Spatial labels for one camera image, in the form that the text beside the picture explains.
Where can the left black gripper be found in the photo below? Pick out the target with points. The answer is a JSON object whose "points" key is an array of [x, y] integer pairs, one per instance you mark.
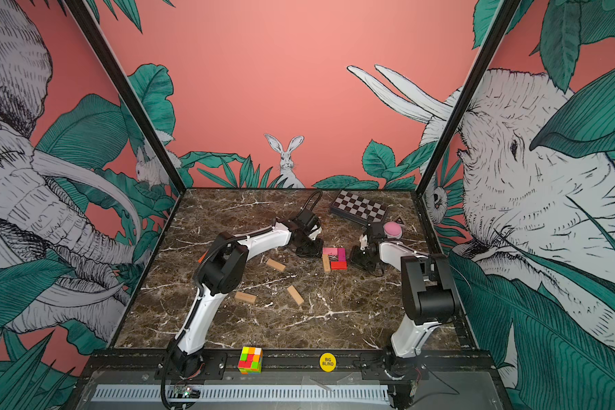
{"points": [[317, 254]]}

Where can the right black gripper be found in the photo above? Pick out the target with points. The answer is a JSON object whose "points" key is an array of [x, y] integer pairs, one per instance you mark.
{"points": [[356, 260]]}

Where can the light pink block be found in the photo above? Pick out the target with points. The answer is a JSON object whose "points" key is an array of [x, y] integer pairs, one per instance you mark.
{"points": [[330, 251]]}

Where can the natural wood block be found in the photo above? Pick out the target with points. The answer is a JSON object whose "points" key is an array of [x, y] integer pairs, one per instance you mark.
{"points": [[245, 297], [276, 265], [295, 295], [326, 263]]}

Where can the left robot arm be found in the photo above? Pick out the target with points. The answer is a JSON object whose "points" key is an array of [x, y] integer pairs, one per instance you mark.
{"points": [[220, 272]]}

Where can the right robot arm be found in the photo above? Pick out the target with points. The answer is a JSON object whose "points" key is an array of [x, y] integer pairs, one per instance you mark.
{"points": [[428, 295]]}

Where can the pink round button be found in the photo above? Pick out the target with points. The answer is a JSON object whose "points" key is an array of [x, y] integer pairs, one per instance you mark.
{"points": [[393, 230]]}

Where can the folded checkered chess board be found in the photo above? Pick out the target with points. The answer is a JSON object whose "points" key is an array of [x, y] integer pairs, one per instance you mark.
{"points": [[358, 209]]}

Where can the yellow big blind chip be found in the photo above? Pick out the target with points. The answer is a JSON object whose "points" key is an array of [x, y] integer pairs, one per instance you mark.
{"points": [[328, 362]]}

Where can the colourful puzzle cube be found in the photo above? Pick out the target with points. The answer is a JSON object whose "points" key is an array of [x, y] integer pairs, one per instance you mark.
{"points": [[250, 360]]}

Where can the small circuit board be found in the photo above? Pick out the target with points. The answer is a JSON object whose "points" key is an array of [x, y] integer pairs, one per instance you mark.
{"points": [[185, 392]]}

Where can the white perforated strip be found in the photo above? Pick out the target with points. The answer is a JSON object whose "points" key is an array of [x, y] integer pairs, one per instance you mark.
{"points": [[368, 394]]}

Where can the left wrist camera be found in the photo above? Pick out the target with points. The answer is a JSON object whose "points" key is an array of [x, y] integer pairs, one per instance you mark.
{"points": [[308, 223]]}

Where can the black front rail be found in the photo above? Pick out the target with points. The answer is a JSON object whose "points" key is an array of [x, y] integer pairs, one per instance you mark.
{"points": [[217, 362]]}

